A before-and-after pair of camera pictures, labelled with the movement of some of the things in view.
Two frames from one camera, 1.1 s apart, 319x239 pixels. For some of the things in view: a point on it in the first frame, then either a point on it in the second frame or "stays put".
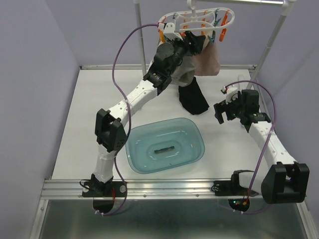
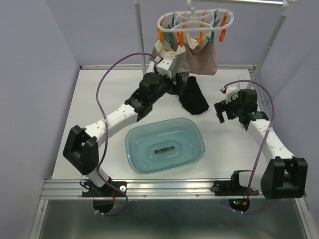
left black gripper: x=193 y=43 → x=178 y=84
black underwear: x=192 y=97 stays put
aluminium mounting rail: x=148 y=188 stays put
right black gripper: x=225 y=109 stays put
